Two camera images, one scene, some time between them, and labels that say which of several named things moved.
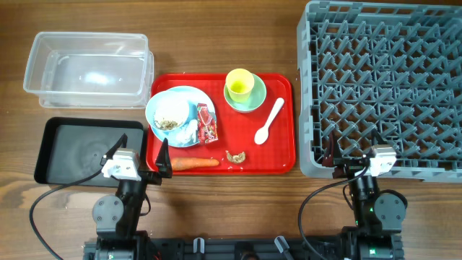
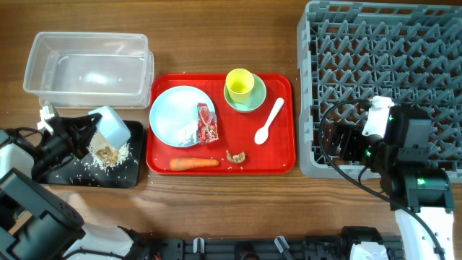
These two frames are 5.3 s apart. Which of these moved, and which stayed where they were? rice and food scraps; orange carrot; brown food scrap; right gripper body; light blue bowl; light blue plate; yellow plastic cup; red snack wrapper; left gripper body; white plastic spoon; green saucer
Moved: left gripper body; rice and food scraps; right gripper body; light blue bowl
Stayed: orange carrot; green saucer; yellow plastic cup; light blue plate; brown food scrap; white plastic spoon; red snack wrapper
